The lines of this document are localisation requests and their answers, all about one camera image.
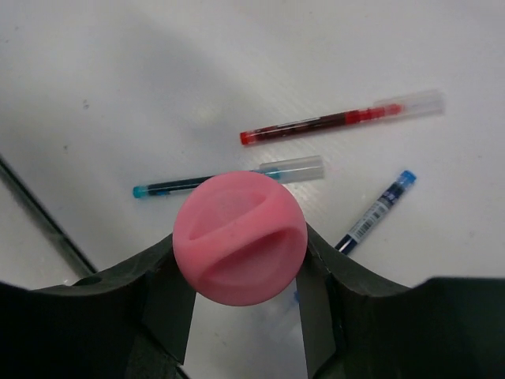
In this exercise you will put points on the dark blue pen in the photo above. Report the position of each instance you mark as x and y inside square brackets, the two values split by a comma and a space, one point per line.
[377, 211]

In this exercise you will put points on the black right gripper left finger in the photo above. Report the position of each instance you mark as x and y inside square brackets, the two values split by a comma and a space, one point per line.
[131, 320]

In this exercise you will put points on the red pen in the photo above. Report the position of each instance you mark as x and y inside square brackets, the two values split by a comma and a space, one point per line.
[408, 106]

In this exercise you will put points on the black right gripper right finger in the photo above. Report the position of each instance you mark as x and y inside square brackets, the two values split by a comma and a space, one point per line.
[357, 324]

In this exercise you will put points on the pink-lidded small bottle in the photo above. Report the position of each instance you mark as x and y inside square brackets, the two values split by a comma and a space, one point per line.
[242, 244]

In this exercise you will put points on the light blue pen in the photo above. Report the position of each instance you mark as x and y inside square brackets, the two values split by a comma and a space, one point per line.
[282, 171]

